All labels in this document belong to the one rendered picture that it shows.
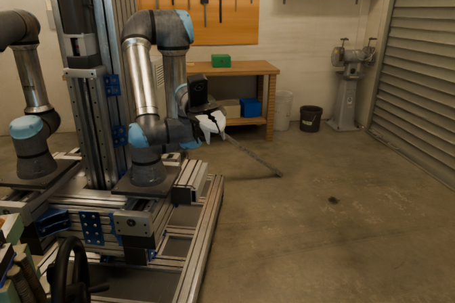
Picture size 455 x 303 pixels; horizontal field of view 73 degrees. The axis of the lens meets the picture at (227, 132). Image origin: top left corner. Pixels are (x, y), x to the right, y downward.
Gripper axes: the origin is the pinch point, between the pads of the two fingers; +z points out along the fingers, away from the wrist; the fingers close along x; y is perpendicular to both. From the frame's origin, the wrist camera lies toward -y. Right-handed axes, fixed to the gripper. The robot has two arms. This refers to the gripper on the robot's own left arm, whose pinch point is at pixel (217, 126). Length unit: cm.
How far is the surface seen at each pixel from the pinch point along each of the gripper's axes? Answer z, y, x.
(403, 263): -43, 140, -115
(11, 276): 1, 21, 47
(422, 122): -146, 114, -240
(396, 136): -176, 144, -243
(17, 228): -29, 29, 57
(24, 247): -8, 22, 47
